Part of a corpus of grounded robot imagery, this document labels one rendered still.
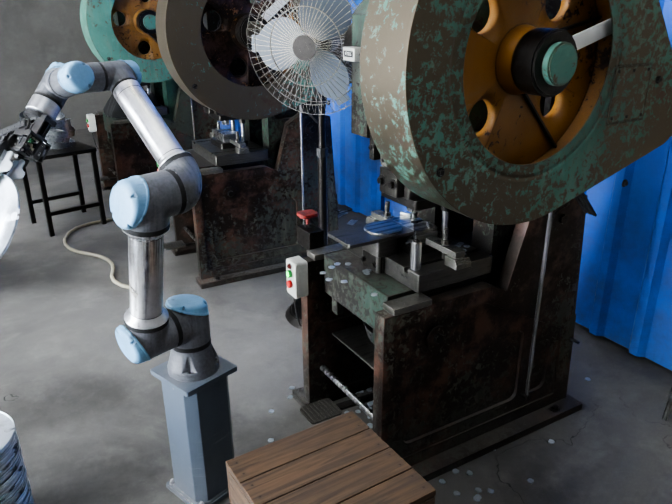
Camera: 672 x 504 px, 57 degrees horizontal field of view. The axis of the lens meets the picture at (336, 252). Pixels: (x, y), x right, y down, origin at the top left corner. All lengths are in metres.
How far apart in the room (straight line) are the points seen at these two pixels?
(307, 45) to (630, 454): 1.93
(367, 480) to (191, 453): 0.60
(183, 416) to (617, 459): 1.47
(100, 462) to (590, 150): 1.86
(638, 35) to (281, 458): 1.46
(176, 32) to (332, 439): 1.96
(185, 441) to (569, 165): 1.36
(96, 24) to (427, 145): 3.51
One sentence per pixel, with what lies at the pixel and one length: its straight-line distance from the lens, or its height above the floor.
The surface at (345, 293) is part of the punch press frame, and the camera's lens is 2.09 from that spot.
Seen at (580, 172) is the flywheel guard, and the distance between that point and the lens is 1.84.
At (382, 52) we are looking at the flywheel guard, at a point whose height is 1.36.
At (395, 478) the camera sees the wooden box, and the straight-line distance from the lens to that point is 1.68.
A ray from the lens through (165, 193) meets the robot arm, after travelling 1.53.
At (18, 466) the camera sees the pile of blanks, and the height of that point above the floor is 0.23.
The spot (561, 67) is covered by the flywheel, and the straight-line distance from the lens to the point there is 1.59.
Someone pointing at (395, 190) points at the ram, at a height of 0.92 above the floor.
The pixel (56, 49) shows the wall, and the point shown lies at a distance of 8.24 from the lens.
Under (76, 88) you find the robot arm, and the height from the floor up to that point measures 1.27.
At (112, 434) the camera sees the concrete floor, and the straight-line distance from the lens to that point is 2.50.
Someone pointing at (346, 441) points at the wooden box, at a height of 0.35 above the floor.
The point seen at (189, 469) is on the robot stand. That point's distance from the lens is 2.06.
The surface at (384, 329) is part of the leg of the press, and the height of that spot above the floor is 0.58.
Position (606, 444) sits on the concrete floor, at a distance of 2.50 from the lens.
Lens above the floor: 1.47
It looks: 22 degrees down
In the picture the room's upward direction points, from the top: straight up
